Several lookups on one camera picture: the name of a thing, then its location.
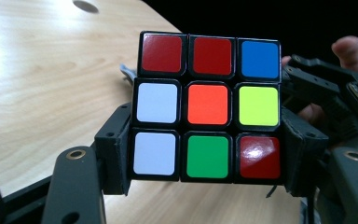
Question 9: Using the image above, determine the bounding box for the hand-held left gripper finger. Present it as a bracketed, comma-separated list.
[93, 103, 134, 198]

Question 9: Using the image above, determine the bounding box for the colourful puzzle cube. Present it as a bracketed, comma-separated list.
[129, 30, 283, 185]

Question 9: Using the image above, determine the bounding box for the grey round cable grommet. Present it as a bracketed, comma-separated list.
[72, 0, 100, 14]

